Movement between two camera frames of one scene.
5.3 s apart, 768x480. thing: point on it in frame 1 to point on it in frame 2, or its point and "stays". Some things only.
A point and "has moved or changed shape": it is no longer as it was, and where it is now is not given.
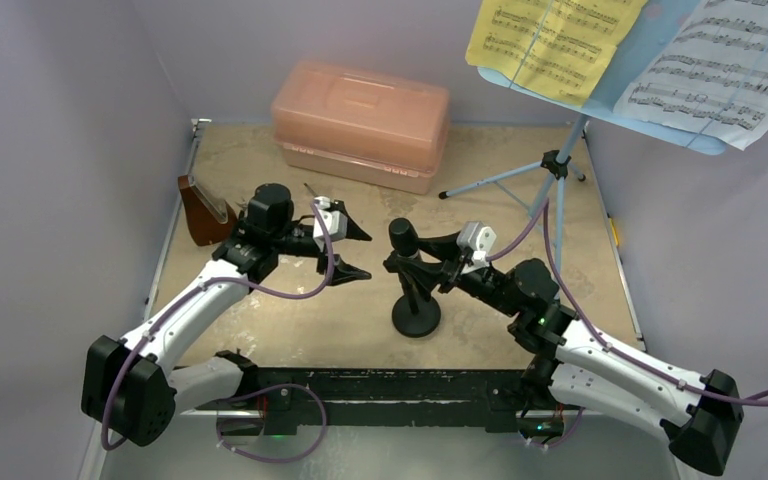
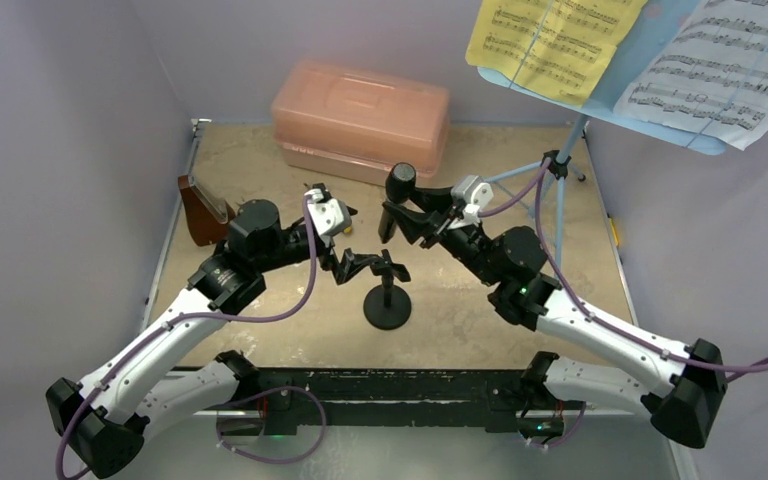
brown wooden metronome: (207, 228) stays
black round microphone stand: (413, 318) to (388, 306)
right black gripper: (443, 266) to (433, 221)
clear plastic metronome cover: (216, 207) stays
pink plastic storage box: (361, 124) stays
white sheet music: (732, 72) stays
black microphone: (404, 237) has moved or changed shape
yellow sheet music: (555, 48) stays
